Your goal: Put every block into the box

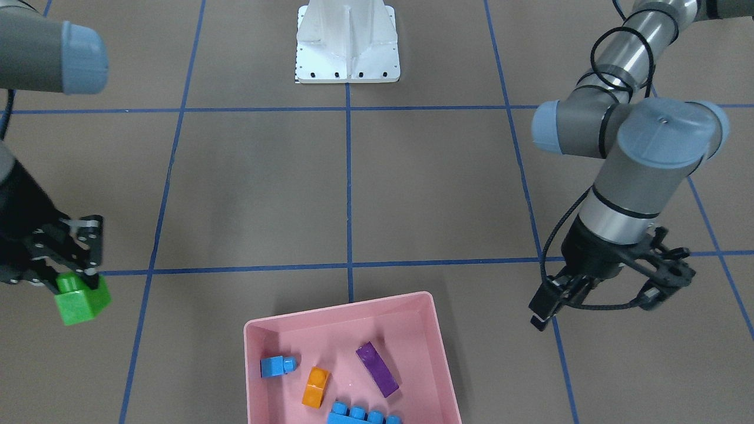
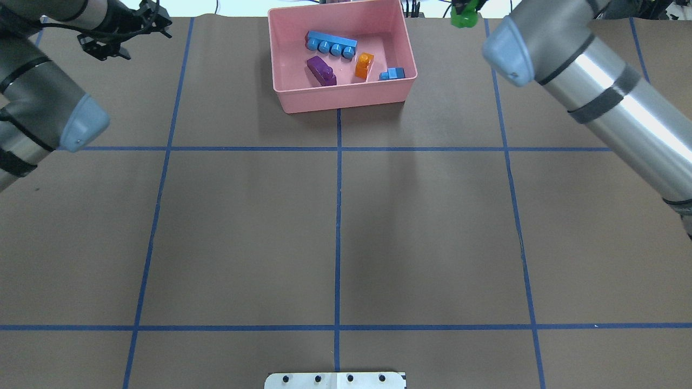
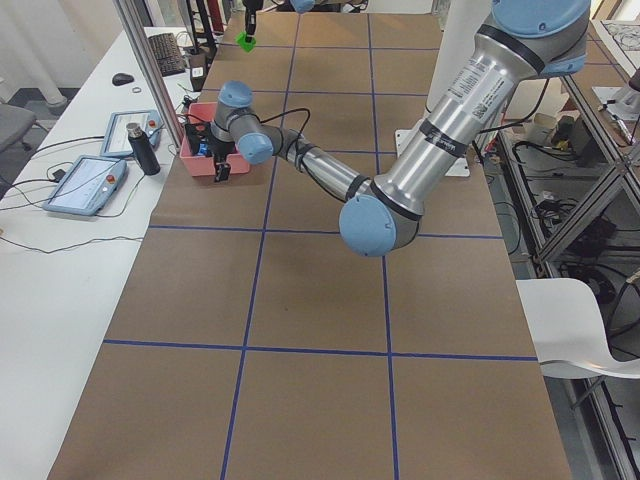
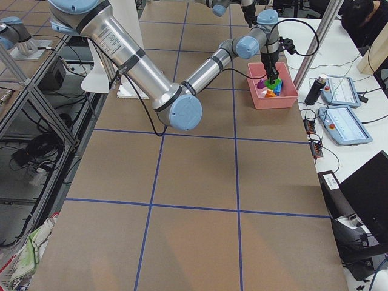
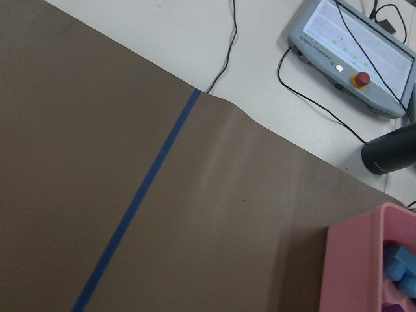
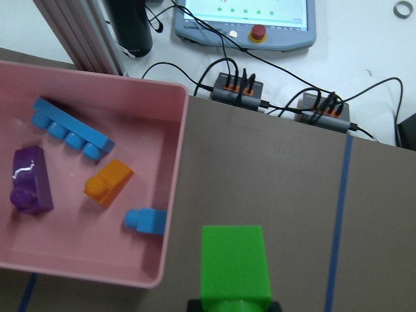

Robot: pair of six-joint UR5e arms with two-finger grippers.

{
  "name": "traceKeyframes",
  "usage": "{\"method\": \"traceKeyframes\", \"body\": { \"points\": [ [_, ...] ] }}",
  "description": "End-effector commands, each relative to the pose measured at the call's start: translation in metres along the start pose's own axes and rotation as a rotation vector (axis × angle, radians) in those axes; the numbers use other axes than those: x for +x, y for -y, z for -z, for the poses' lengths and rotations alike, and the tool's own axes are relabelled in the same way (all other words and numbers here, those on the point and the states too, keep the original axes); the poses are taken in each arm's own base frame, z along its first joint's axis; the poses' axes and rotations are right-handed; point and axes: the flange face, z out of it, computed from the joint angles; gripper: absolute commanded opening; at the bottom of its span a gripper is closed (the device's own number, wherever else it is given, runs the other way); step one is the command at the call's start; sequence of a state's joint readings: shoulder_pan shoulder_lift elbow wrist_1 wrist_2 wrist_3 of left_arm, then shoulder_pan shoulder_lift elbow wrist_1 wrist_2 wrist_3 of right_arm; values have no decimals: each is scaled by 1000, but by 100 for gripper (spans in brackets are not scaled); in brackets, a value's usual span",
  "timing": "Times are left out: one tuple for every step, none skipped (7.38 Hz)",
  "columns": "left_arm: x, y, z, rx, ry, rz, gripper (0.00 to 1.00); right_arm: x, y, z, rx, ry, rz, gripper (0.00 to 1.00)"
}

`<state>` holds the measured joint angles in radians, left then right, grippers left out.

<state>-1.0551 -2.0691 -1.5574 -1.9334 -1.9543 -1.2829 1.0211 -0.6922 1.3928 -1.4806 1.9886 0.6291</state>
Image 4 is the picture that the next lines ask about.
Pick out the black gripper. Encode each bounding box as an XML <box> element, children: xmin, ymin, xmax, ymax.
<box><xmin>242</xmin><ymin>3</ymin><xmax>256</xmax><ymax>22</ymax></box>
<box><xmin>261</xmin><ymin>53</ymin><xmax>278</xmax><ymax>80</ymax></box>

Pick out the green toy block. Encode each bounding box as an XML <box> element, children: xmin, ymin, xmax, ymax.
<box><xmin>264</xmin><ymin>78</ymin><xmax>278</xmax><ymax>90</ymax></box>

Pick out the purple toy block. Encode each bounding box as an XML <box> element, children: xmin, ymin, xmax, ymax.
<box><xmin>256</xmin><ymin>80</ymin><xmax>265</xmax><ymax>89</ymax></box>

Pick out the long blue toy block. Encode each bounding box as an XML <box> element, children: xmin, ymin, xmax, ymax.
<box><xmin>272</xmin><ymin>78</ymin><xmax>283</xmax><ymax>96</ymax></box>

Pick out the orange toy block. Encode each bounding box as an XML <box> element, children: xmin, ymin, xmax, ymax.
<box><xmin>264</xmin><ymin>89</ymin><xmax>278</xmax><ymax>98</ymax></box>

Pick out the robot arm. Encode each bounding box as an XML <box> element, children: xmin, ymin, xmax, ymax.
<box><xmin>49</xmin><ymin>1</ymin><xmax>279</xmax><ymax>131</ymax></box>
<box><xmin>195</xmin><ymin>0</ymin><xmax>257</xmax><ymax>27</ymax></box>

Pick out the pink plastic box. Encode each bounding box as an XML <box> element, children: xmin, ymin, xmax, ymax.
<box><xmin>247</xmin><ymin>62</ymin><xmax>298</xmax><ymax>109</ymax></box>

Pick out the black water bottle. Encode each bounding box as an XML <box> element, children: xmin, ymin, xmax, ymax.
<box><xmin>304</xmin><ymin>74</ymin><xmax>328</xmax><ymax>105</ymax></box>

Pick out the near grey usb hub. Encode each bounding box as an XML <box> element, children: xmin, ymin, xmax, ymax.
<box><xmin>303</xmin><ymin>118</ymin><xmax>316</xmax><ymax>135</ymax></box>

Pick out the grey usb hub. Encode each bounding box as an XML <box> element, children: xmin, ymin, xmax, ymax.
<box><xmin>303</xmin><ymin>118</ymin><xmax>316</xmax><ymax>135</ymax></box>
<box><xmin>309</xmin><ymin>139</ymin><xmax>323</xmax><ymax>160</ymax></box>

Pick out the far blue teach pendant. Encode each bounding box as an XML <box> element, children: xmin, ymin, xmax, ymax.
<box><xmin>321</xmin><ymin>75</ymin><xmax>361</xmax><ymax>108</ymax></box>

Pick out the blue teach pendant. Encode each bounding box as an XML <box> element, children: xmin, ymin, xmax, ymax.
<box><xmin>318</xmin><ymin>105</ymin><xmax>373</xmax><ymax>146</ymax></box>
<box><xmin>321</xmin><ymin>75</ymin><xmax>361</xmax><ymax>108</ymax></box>

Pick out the near blue teach pendant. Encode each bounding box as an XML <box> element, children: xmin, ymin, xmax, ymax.
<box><xmin>318</xmin><ymin>105</ymin><xmax>373</xmax><ymax>146</ymax></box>

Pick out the far grey usb hub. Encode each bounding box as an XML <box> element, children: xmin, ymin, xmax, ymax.
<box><xmin>309</xmin><ymin>139</ymin><xmax>323</xmax><ymax>160</ymax></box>

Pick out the brown paper table cover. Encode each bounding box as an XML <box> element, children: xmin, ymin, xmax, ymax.
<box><xmin>28</xmin><ymin>1</ymin><xmax>349</xmax><ymax>291</ymax></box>

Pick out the black laptop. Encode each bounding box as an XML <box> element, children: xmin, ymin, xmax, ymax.
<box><xmin>340</xmin><ymin>150</ymin><xmax>387</xmax><ymax>243</ymax></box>

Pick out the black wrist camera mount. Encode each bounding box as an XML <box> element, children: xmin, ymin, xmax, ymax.
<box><xmin>279</xmin><ymin>37</ymin><xmax>296</xmax><ymax>55</ymax></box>

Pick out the aluminium frame post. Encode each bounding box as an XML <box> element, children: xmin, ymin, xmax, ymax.
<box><xmin>293</xmin><ymin>0</ymin><xmax>344</xmax><ymax>90</ymax></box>

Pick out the white camera stand column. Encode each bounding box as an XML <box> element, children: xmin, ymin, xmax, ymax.
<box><xmin>111</xmin><ymin>1</ymin><xmax>149</xmax><ymax>99</ymax></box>

